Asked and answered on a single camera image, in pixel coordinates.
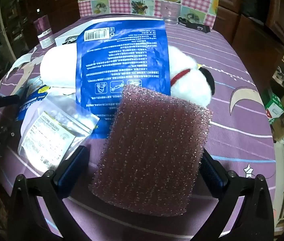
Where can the clear plastic bag with label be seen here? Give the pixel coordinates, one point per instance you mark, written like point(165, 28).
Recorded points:
point(49, 133)

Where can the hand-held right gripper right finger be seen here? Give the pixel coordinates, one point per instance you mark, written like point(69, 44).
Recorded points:
point(212, 177)

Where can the purple printed tablecloth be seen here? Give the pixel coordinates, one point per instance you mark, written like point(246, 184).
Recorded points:
point(244, 135)

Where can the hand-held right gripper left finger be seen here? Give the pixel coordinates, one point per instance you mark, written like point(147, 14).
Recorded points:
point(73, 173)

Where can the purple can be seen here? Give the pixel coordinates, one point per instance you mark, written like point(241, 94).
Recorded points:
point(44, 34)

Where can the brown sponge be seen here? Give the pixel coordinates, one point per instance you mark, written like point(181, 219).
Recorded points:
point(152, 150)

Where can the white toilet paper roll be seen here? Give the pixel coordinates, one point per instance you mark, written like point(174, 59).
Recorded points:
point(56, 67)

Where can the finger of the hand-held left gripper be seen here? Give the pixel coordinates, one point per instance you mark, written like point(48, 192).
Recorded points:
point(5, 100)

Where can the white face mask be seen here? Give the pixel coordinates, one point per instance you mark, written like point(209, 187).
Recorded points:
point(25, 64)

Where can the clear glass cup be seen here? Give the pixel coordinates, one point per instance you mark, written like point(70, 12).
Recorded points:
point(170, 17)

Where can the white box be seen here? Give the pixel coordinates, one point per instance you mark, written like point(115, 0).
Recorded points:
point(65, 40)

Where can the small black object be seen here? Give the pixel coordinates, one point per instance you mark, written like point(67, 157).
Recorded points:
point(194, 25)

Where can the white plush toy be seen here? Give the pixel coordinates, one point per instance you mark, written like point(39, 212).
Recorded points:
point(192, 85)

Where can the blue printed packet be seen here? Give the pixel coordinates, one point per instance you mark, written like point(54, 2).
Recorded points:
point(121, 62)
point(28, 105)

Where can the green white carton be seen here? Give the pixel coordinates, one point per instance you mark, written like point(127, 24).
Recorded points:
point(274, 109)

